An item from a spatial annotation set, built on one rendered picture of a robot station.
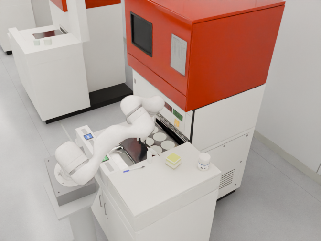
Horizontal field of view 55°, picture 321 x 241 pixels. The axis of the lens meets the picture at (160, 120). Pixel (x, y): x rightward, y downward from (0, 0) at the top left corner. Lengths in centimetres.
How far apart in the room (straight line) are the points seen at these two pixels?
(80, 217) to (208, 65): 128
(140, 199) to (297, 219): 177
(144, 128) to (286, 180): 222
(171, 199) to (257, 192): 157
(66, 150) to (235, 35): 118
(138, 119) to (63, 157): 40
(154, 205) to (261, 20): 130
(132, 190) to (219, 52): 97
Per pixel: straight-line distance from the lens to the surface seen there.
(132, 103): 155
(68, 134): 388
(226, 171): 277
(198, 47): 180
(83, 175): 155
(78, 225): 224
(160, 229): 198
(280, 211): 318
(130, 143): 224
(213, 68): 196
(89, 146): 216
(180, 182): 188
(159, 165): 197
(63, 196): 197
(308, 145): 345
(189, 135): 213
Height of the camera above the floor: 235
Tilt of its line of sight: 36 degrees down
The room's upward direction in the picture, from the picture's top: 1 degrees clockwise
